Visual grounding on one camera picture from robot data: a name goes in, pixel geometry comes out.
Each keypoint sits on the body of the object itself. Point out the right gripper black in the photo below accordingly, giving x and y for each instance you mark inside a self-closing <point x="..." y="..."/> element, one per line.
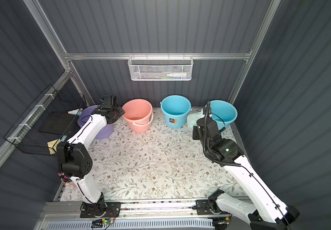
<point x="199" y="131"/>

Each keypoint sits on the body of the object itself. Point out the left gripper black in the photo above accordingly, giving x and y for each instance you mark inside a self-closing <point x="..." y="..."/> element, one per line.
<point x="114" y="113"/>

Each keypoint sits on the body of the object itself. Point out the light green cloth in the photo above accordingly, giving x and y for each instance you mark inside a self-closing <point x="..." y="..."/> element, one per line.
<point x="192" y="119"/>

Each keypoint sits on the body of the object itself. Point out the blue bucket with label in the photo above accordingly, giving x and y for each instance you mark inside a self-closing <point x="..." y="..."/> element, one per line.
<point x="175" y="109"/>

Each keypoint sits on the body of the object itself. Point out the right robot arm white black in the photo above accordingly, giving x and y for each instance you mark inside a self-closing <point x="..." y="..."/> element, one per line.
<point x="266" y="211"/>

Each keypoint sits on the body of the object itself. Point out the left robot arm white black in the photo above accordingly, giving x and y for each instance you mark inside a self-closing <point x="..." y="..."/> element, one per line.
<point x="76" y="163"/>

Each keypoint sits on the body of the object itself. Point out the purple plastic bucket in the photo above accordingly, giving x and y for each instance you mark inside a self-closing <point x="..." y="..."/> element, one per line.
<point x="84" y="117"/>

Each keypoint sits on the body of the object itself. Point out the pink plastic bucket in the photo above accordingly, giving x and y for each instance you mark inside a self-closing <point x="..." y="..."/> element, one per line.
<point x="138" y="114"/>

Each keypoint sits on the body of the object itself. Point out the pastel card in basket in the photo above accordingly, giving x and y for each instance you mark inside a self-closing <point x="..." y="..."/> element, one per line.
<point x="76" y="112"/>

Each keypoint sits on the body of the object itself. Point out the floral patterned table mat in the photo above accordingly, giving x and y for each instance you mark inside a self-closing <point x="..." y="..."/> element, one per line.
<point x="161" y="163"/>

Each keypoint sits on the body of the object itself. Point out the white ventilation grille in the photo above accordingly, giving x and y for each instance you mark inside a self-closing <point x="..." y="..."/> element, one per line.
<point x="136" y="224"/>

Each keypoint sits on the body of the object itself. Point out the blue bucket white handle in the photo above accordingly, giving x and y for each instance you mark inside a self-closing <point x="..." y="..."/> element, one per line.
<point x="223" y="113"/>

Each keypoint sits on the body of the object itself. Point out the white wire wall basket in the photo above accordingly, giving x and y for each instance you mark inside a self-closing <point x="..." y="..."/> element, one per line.
<point x="156" y="69"/>

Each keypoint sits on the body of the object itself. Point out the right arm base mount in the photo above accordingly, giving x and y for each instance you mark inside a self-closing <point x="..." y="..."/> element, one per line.
<point x="203" y="207"/>

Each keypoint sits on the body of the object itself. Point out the black wire side basket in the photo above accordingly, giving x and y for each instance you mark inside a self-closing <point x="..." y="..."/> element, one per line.
<point x="48" y="123"/>

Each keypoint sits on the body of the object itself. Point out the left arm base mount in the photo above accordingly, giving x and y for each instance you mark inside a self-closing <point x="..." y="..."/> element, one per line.
<point x="107" y="210"/>

